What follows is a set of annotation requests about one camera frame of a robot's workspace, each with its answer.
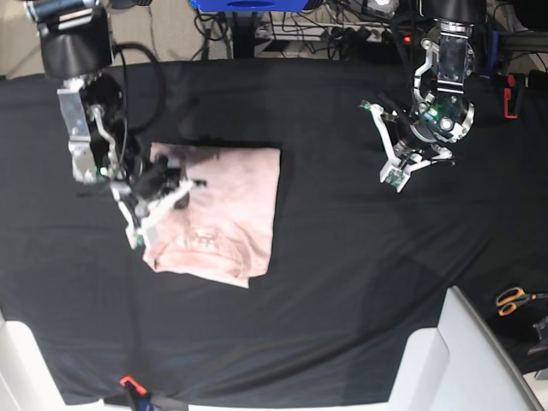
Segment pink T-shirt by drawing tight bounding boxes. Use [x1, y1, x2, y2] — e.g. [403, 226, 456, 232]
[143, 143, 281, 289]

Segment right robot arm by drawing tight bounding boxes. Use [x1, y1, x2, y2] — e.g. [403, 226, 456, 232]
[23, 1, 205, 248]

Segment white table frame right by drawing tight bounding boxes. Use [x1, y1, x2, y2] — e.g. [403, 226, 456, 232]
[386, 286, 543, 411]

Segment orange handled scissors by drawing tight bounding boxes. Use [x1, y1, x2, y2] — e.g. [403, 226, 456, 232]
[495, 287, 547, 317]

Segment red black clamp bottom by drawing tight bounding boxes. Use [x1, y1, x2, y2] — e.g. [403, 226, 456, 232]
[118, 375, 188, 411]

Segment red black clamp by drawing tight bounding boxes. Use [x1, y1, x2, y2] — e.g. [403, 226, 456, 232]
[503, 74, 527, 120]
[118, 375, 188, 411]

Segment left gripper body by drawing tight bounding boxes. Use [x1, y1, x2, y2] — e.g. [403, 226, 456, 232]
[360, 100, 455, 192]

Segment white table frame left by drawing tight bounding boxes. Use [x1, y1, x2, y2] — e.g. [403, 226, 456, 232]
[1, 319, 105, 411]

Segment black monitor stand pole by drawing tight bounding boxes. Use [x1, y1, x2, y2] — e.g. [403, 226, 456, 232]
[230, 12, 258, 59]

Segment black object right edge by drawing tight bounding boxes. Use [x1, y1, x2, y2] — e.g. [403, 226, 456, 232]
[527, 317, 548, 381]

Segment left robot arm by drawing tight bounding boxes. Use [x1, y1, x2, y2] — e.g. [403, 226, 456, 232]
[360, 1, 486, 192]

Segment blue box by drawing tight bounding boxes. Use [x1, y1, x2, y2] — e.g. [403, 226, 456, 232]
[189, 0, 308, 13]

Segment white table frame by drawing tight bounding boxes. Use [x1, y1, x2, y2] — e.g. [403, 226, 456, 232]
[386, 286, 543, 411]
[1, 319, 105, 411]

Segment black table cloth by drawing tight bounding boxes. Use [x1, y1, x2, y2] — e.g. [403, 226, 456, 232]
[1, 59, 547, 408]

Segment power strip with red light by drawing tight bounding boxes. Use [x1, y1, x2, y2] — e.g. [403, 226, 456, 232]
[254, 21, 393, 44]

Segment red black clamp right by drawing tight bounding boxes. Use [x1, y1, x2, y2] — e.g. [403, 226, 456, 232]
[503, 74, 527, 120]

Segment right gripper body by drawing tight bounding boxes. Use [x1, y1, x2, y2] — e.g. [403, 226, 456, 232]
[110, 153, 207, 249]

